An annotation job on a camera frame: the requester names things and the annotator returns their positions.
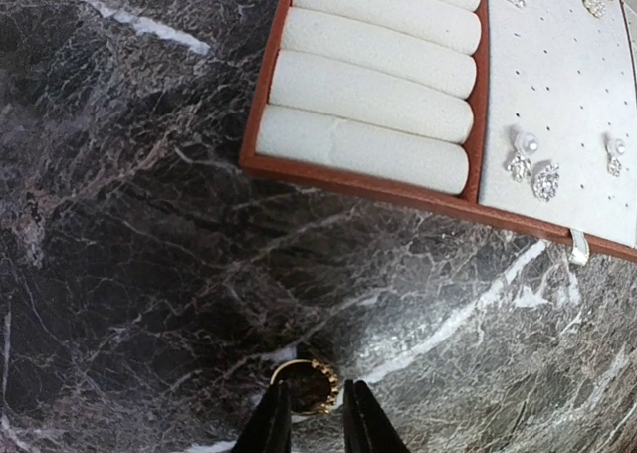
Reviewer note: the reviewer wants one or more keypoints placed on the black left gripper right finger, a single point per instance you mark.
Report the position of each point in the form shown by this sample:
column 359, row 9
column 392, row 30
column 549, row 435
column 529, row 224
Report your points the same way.
column 366, row 427

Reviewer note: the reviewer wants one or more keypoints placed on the pearl cluster earring lower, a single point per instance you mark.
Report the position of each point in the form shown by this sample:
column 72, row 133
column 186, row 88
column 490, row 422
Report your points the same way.
column 596, row 8

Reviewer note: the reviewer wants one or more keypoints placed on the crystal leaf earring front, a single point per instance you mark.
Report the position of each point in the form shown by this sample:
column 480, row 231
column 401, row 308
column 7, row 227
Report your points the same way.
column 546, row 182

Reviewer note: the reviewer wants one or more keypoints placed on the pearl drop earring front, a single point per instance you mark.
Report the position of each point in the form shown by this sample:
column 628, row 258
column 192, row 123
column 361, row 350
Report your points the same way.
column 525, row 146

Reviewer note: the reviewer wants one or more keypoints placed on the pearl drop earring pair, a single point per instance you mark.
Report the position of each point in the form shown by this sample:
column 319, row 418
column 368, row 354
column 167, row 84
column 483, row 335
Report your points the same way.
column 615, row 149

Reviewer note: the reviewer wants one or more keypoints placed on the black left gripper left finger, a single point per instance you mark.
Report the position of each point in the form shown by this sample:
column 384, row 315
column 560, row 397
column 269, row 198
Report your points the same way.
column 269, row 427

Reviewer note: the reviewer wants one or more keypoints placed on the red jewelry tray insert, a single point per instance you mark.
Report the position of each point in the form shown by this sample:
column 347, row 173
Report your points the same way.
column 414, row 101

